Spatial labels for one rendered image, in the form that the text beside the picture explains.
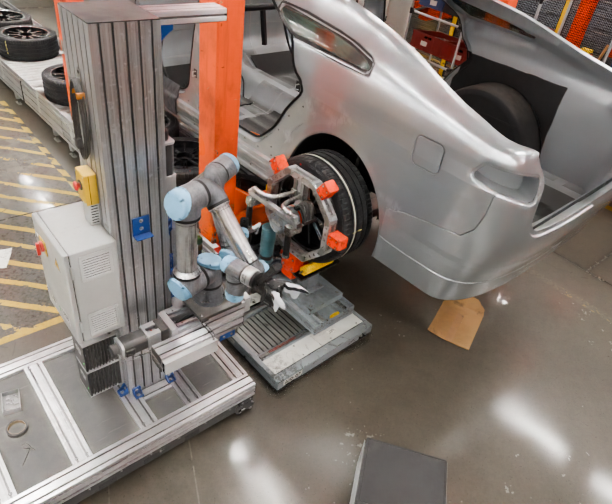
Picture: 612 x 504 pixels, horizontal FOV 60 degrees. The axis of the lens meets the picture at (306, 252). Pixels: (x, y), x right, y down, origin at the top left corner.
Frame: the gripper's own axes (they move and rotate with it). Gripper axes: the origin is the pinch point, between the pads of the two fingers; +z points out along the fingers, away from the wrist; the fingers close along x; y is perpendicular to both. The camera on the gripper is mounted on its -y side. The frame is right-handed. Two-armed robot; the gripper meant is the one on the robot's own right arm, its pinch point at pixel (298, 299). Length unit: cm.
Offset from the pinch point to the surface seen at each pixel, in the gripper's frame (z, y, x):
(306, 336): -41, 103, -103
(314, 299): -50, 86, -119
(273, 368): -41, 108, -68
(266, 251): -78, 53, -94
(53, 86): -402, 56, -167
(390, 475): 50, 86, -33
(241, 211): -108, 42, -103
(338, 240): -32, 23, -92
